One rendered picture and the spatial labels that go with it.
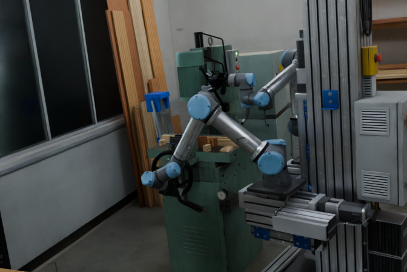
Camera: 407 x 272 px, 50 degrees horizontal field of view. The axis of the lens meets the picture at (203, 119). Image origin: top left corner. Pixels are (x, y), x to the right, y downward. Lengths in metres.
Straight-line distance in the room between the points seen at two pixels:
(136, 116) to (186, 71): 1.53
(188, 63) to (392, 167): 1.32
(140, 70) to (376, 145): 2.93
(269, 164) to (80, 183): 2.23
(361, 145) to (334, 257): 0.64
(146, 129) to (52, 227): 1.23
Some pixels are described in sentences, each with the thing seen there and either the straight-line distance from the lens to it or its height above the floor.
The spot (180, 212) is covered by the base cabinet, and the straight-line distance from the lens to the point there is 2.91.
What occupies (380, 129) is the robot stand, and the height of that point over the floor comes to 1.11.
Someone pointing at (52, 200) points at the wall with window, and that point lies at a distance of 3.68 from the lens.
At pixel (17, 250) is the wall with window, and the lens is 3.49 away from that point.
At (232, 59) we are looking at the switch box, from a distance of 2.95.
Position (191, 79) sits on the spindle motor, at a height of 1.33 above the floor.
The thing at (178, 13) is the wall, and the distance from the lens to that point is 5.42.
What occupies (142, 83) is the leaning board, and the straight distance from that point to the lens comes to 4.52.
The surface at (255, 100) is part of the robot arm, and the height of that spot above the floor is 1.22.
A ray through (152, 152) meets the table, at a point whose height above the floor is 0.88.
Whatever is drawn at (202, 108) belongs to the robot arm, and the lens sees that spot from 2.02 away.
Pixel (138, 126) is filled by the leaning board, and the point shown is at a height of 0.82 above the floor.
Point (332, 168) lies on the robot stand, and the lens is 2.26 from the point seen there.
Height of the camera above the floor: 1.58
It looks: 10 degrees down
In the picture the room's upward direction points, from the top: 6 degrees counter-clockwise
